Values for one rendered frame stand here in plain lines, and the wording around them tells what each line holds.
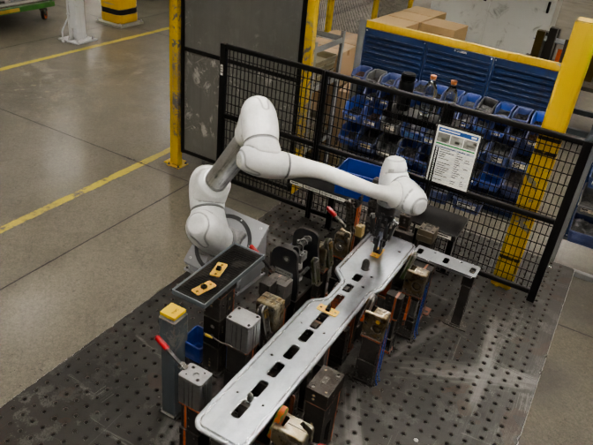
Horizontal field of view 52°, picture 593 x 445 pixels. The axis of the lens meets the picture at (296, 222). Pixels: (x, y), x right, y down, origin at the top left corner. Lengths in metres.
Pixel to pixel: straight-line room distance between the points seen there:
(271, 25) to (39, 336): 2.57
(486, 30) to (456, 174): 6.09
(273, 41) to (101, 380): 2.89
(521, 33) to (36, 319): 7.00
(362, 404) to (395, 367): 0.27
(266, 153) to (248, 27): 2.56
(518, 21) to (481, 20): 0.48
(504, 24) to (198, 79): 4.97
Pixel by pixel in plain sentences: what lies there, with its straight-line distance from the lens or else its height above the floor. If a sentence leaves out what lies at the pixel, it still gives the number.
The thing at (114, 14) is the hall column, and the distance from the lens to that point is 9.87.
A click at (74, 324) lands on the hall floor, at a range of 3.83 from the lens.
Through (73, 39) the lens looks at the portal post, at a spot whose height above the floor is 0.03.
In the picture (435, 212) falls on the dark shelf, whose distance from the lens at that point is 3.06.
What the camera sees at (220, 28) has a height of 1.27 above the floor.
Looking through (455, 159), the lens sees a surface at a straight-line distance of 3.00.
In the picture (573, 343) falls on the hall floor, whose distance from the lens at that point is 4.30.
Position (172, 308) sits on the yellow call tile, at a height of 1.16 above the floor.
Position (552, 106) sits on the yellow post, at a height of 1.64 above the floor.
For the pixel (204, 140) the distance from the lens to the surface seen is 5.25.
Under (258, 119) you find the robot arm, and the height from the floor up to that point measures 1.62.
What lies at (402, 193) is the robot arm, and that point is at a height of 1.41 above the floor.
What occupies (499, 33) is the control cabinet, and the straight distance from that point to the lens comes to 8.97.
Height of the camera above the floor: 2.46
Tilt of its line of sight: 31 degrees down
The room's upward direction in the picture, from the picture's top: 7 degrees clockwise
